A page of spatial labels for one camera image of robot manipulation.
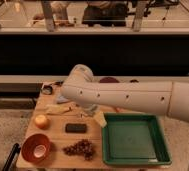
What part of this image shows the small dark metal tin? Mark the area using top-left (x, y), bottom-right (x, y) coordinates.
top-left (130, 79), bottom-right (139, 83)

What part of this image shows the red bowl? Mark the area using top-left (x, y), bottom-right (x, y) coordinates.
top-left (21, 134), bottom-right (51, 164)

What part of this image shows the bunch of dark grapes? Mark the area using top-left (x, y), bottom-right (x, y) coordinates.
top-left (63, 139), bottom-right (95, 161)

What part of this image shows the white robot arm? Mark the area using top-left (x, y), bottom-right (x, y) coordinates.
top-left (61, 64), bottom-right (189, 171)

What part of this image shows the black handled knife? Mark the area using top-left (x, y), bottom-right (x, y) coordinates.
top-left (54, 81), bottom-right (63, 86)

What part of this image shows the wooden table board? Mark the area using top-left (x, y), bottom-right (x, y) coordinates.
top-left (15, 80), bottom-right (171, 170)

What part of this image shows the grey-blue cloth piece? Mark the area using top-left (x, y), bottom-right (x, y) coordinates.
top-left (56, 95), bottom-right (69, 104)

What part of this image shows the beige wooden brush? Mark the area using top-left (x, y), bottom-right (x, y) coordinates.
top-left (46, 105), bottom-right (72, 115)

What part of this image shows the black bar at table edge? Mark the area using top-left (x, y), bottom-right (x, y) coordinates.
top-left (2, 143), bottom-right (21, 171)

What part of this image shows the purple bowl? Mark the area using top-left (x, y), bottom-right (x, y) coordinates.
top-left (99, 77), bottom-right (119, 83)

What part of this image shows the yellow apple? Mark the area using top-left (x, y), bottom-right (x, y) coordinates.
top-left (34, 115), bottom-right (50, 129)

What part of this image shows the black rectangular block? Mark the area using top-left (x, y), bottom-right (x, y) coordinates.
top-left (65, 123), bottom-right (87, 133)

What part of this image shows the green plastic tray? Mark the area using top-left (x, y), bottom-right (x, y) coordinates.
top-left (102, 114), bottom-right (172, 166)

